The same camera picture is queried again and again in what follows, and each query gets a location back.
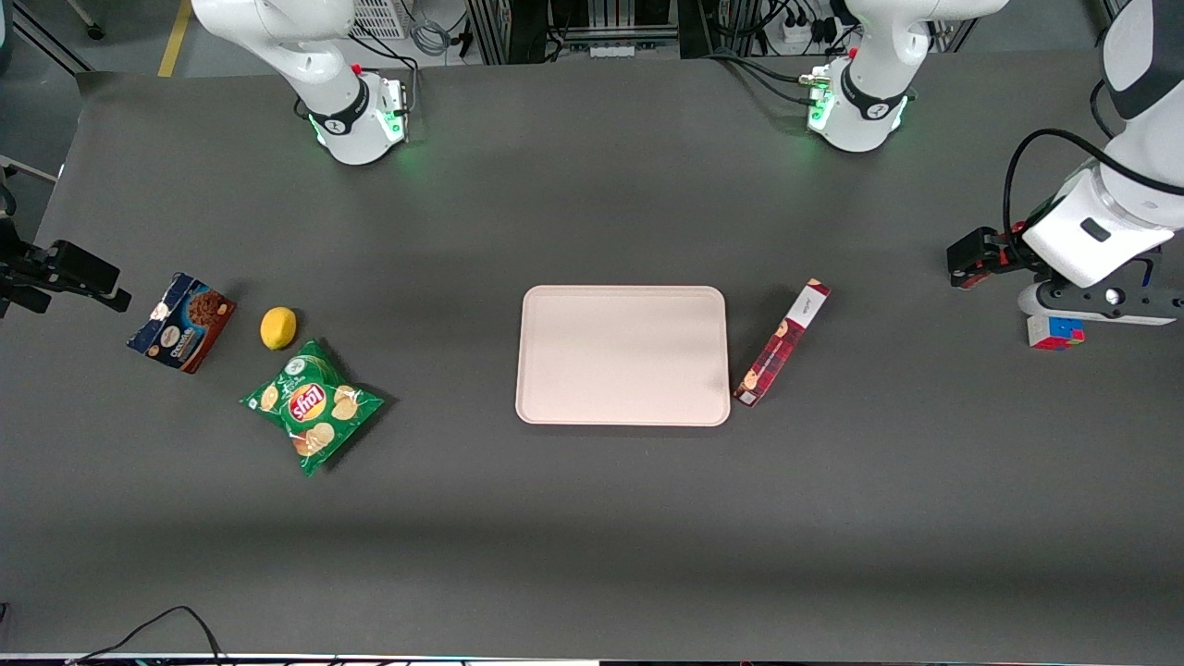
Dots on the green chips bag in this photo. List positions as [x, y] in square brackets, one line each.
[310, 407]

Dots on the blue chocolate cookie box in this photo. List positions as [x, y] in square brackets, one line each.
[180, 324]

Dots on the colourful puzzle cube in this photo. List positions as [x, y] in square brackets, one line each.
[1054, 335]

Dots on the black equipment rack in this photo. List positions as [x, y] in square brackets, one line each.
[573, 23]

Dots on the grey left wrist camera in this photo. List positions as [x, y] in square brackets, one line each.
[1110, 300]

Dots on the red cookie box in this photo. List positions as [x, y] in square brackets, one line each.
[782, 347]

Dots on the white power strip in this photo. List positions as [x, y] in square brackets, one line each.
[805, 30]

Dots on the yellow lemon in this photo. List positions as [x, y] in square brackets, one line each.
[277, 328]

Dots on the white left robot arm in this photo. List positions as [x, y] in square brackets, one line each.
[860, 129]

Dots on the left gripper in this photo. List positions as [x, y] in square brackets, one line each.
[1003, 252]

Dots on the pink plastic tray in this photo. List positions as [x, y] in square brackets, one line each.
[592, 361]

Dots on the white perforated box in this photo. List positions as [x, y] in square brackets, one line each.
[379, 17]

